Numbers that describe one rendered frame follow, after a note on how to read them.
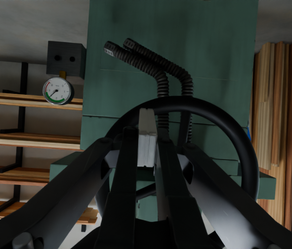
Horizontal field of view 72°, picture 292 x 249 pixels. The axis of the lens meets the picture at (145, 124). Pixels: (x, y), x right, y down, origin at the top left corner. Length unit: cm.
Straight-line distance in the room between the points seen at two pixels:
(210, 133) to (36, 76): 306
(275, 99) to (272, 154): 45
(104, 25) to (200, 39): 25
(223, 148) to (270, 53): 153
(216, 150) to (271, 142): 141
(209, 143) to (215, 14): 33
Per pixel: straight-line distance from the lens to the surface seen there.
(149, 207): 46
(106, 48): 45
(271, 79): 198
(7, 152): 358
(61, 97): 49
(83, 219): 288
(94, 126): 53
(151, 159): 16
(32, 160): 342
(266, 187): 65
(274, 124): 194
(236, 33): 62
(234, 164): 59
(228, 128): 37
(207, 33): 59
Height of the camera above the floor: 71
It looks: 1 degrees up
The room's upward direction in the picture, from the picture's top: 176 degrees counter-clockwise
